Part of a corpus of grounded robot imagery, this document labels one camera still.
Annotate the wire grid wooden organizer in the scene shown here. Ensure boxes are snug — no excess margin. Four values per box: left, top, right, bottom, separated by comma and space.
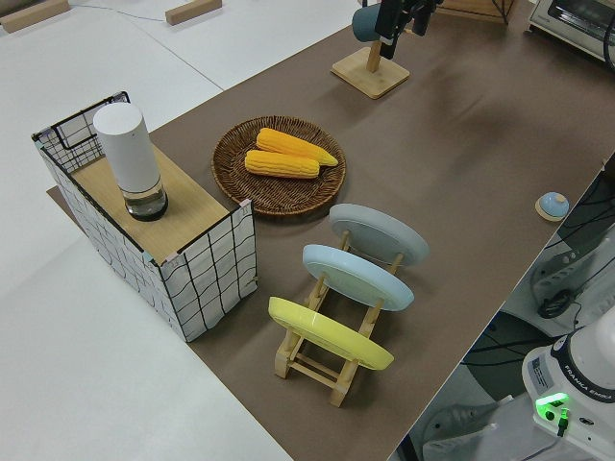
32, 90, 260, 343

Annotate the black cable coil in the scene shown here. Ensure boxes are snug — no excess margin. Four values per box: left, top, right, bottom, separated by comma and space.
536, 287, 578, 319

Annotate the grey plate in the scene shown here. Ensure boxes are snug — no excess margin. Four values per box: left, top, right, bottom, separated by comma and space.
329, 203, 430, 269

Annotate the bamboo mug tree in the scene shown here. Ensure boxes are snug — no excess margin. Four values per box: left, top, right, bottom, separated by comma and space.
331, 40, 411, 101

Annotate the wooden block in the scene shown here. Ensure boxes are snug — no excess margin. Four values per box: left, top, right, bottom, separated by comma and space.
164, 0, 223, 25
0, 0, 70, 34

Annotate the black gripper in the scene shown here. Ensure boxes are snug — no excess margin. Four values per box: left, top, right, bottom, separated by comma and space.
375, 0, 446, 61

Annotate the light blue plate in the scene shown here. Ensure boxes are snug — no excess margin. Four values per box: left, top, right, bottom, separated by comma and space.
302, 244, 415, 312

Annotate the white cylindrical bottle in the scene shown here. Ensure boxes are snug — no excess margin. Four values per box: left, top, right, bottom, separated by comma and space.
92, 105, 170, 222

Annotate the yellow plate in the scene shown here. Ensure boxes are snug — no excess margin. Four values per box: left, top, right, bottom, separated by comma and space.
267, 296, 395, 372

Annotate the dark teal mug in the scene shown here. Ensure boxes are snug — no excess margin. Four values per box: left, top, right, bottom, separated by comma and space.
352, 5, 385, 44

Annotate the white toaster oven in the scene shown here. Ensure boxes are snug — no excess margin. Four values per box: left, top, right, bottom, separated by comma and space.
528, 0, 615, 63

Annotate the wooden plate rack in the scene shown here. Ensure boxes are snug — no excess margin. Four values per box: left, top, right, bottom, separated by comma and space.
274, 229, 405, 408

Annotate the yellow corn cob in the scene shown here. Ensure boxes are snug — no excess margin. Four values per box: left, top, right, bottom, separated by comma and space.
256, 127, 340, 168
244, 150, 322, 181

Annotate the brown wicker basket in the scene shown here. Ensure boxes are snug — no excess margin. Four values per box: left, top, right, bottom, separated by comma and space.
211, 115, 348, 221

